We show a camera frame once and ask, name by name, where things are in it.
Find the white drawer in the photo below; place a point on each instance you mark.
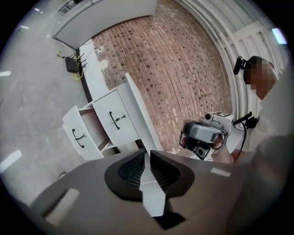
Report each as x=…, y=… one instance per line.
x=87, y=142
x=124, y=110

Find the person's torso in white shirt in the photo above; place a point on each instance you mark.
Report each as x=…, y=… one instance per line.
x=268, y=119

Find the white drawer front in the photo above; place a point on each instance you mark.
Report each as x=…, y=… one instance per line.
x=124, y=110

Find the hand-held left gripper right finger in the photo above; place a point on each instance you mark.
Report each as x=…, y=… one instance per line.
x=206, y=188

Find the ceiling light strip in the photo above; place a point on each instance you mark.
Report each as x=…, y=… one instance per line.
x=279, y=35

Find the person's head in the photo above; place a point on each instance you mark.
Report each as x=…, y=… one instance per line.
x=259, y=75

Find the black head-worn camera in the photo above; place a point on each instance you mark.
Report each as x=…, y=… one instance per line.
x=239, y=65

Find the person's right hand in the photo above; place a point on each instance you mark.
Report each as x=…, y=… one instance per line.
x=220, y=151

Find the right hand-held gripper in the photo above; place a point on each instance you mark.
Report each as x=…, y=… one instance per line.
x=222, y=119

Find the white desk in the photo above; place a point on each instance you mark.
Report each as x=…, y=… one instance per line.
x=142, y=114

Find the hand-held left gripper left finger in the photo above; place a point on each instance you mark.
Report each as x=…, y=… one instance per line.
x=92, y=195

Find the person's right forearm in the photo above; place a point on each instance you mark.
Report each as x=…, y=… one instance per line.
x=237, y=156

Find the black router with antennas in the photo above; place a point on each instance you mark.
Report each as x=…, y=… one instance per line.
x=70, y=65

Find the black drawer key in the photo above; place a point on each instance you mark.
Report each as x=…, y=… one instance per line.
x=120, y=118
x=82, y=136

